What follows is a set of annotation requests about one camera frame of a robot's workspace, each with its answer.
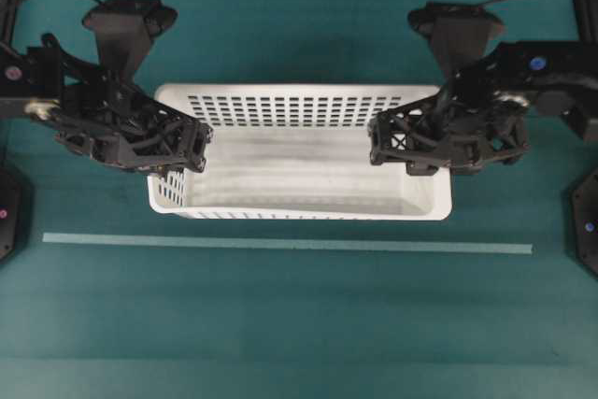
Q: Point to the white perforated plastic basket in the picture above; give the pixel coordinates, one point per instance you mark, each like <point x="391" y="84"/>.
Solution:
<point x="295" y="152"/>

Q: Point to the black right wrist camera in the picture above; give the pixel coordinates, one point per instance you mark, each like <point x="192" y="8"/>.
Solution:
<point x="457" y="34"/>

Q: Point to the light green tape strip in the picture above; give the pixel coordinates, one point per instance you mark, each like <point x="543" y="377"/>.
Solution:
<point x="286" y="244"/>

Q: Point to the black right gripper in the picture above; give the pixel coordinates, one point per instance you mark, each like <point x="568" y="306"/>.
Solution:
<point x="478" y="119"/>

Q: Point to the black left frame post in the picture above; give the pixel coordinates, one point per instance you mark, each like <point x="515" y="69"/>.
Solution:
<point x="9" y="11"/>

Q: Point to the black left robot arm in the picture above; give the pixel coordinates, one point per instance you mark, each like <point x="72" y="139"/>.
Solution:
<point x="30" y="87"/>

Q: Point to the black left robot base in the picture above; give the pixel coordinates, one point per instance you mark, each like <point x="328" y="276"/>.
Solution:
<point x="17" y="212"/>

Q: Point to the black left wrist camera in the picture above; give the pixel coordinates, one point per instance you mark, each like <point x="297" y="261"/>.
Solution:
<point x="125" y="31"/>

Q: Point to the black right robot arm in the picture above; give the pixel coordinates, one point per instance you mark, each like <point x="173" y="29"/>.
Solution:
<point x="562" y="82"/>

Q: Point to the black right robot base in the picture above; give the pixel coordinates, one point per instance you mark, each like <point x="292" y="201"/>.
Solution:
<point x="581" y="202"/>

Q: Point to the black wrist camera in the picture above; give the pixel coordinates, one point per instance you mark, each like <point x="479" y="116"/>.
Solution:
<point x="457" y="34"/>
<point x="125" y="31"/>

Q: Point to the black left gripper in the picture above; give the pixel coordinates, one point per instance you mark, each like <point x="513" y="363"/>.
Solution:
<point x="104" y="115"/>

